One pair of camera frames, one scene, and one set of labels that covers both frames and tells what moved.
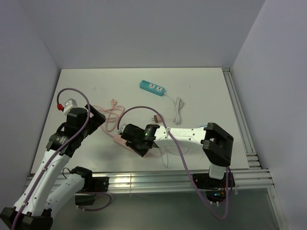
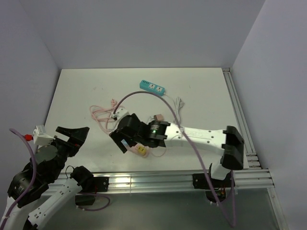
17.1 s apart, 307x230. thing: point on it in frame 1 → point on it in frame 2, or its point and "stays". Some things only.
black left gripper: [95, 120] → [77, 136]
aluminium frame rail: [170, 182] stays
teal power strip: [152, 87] stays
